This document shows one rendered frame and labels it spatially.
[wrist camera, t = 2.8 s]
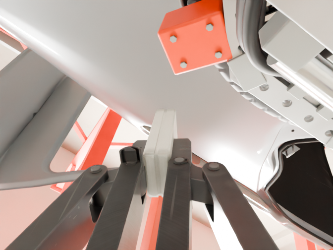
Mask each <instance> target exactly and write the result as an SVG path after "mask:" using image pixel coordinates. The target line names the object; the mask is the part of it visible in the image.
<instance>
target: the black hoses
mask: <svg viewBox="0 0 333 250"><path fill-rule="evenodd" d="M266 7H267V1H266V0H236V35H237V39H238V42H239V44H240V46H241V48H242V49H243V51H244V52H245V53H246V56H247V58H248V60H249V61H250V63H251V64H252V65H253V66H254V67H255V68H256V69H257V70H259V71H260V72H262V73H265V74H268V75H271V76H282V77H284V76H283V75H281V74H280V73H278V72H277V71H276V70H274V69H273V68H272V67H270V66H269V65H268V64H267V57H268V53H267V52H265V51H264V50H263V49H262V48H261V43H260V38H259V30H260V29H261V28H262V27H263V26H264V25H265V16H266ZM320 54H321V55H322V56H324V57H325V58H326V59H327V58H329V57H330V56H332V55H333V54H332V53H331V52H330V51H329V50H327V49H326V48H325V49H323V50H322V51H321V52H320Z"/></svg>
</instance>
